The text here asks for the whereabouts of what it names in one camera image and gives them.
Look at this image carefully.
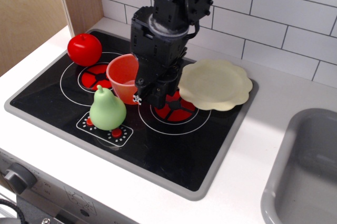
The cream scalloped plate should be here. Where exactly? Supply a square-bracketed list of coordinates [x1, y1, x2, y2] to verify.
[178, 59, 253, 111]

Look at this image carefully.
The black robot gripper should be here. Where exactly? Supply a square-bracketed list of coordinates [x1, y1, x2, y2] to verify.
[131, 6, 189, 109]

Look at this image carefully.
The grey oven front panel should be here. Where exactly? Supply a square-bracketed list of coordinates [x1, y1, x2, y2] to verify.
[1, 150, 135, 223]

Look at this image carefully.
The red plastic cup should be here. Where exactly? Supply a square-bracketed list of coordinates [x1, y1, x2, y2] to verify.
[106, 54, 138, 105]

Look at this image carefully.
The grey sink basin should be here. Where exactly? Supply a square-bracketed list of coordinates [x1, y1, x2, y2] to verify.
[261, 108, 336, 223]

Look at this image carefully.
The wooden side panel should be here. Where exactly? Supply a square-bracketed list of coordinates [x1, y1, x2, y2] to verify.
[1, 0, 103, 74]

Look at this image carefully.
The green toy pear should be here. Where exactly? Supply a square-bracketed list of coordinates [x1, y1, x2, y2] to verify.
[90, 85, 126, 130]

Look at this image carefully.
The grey oven knob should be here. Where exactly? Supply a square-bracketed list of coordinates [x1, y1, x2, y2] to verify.
[4, 163, 37, 195]

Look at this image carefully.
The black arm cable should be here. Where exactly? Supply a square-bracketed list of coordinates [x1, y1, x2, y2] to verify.
[188, 23, 201, 39]

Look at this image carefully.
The red toy apple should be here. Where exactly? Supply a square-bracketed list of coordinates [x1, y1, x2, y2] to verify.
[67, 33, 102, 67]

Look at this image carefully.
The black toy stovetop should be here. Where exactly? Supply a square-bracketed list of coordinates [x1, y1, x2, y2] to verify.
[4, 29, 259, 201]

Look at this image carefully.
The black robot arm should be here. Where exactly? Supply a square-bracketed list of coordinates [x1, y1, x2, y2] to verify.
[130, 0, 213, 109]

